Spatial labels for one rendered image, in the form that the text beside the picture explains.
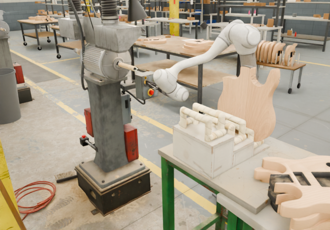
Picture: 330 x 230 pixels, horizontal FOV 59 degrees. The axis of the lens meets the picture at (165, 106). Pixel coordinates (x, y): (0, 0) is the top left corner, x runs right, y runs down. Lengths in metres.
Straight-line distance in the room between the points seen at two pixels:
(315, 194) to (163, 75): 1.09
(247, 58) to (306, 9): 11.44
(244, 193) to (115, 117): 1.42
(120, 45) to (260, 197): 1.13
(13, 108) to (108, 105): 2.56
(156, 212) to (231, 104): 1.31
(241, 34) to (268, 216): 1.08
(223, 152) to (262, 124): 0.29
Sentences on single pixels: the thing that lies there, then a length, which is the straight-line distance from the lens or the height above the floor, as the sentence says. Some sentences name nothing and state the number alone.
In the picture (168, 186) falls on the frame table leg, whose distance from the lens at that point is 1.68.
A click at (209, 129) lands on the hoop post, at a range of 1.28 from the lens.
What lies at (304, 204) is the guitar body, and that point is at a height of 1.03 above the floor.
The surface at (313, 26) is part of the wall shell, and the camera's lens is 13.24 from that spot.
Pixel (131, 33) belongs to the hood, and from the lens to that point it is 1.83.
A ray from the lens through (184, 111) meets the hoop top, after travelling 1.36.
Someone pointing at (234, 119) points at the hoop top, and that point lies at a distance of 1.49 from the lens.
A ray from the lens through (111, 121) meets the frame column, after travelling 2.42.
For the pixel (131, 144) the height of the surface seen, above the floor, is 0.48.
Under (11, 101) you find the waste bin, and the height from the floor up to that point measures 0.31.
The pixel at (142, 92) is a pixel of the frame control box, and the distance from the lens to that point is 2.30.
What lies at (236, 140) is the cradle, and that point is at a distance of 1.45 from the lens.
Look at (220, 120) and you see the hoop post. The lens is 1.33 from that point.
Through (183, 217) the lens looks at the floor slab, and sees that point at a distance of 2.55.
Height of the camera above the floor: 1.72
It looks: 21 degrees down
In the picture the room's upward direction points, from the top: 1 degrees counter-clockwise
